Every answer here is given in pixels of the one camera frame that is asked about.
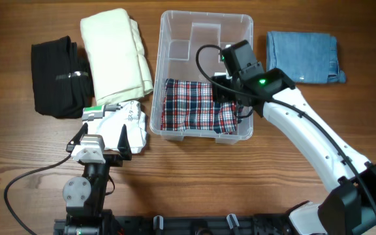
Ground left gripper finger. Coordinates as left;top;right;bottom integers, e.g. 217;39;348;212
66;123;88;152
117;125;132;160

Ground white printed t-shirt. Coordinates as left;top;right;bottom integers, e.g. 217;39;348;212
82;101;147;154

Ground red plaid shirt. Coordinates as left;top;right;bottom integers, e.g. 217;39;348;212
161;78;243;134

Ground black garment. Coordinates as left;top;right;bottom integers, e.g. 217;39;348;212
31;36;94;119

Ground blue denim jeans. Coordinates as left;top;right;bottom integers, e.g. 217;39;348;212
266;31;347;84

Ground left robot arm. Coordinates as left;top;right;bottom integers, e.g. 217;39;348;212
54;123;132;235

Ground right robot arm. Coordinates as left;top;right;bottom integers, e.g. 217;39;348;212
211;40;376;234

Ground white label in bin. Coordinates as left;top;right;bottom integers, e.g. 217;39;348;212
214;72;226;76

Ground clear plastic storage bin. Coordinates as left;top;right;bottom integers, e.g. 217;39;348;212
149;10;253;144

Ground cream folded cloth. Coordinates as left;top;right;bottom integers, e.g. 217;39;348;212
80;8;153;105

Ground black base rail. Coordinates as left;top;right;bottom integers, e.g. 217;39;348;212
53;213;294;235

